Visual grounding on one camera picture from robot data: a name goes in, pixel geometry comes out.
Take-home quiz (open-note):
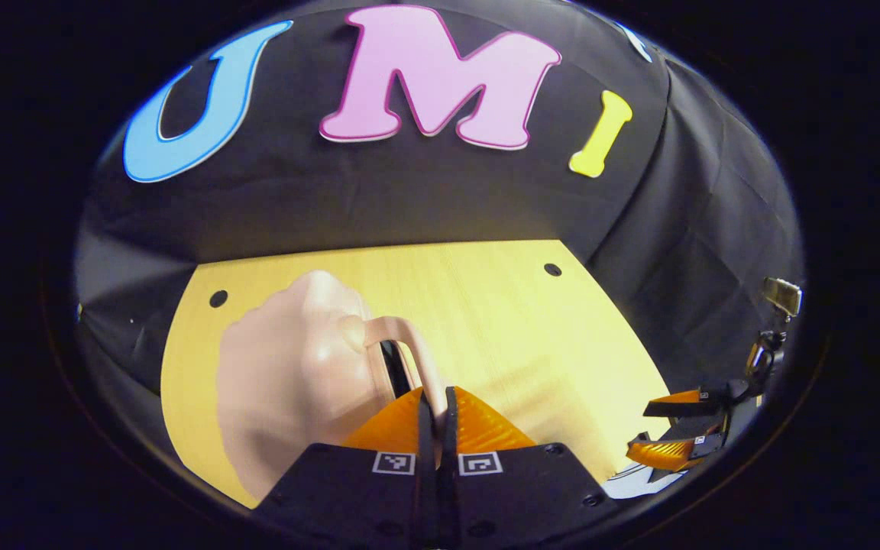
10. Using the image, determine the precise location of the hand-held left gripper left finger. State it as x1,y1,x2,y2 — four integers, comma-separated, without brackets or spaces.
255,387,438,550

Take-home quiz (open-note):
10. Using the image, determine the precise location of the black backdrop cloth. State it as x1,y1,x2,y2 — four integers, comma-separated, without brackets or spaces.
73,0,806,398

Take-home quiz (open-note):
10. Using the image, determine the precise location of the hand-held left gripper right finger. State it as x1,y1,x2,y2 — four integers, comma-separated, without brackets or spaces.
438,386,618,550

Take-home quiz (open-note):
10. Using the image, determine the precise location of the pink suitcase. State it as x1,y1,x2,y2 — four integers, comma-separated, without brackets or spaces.
215,269,448,501

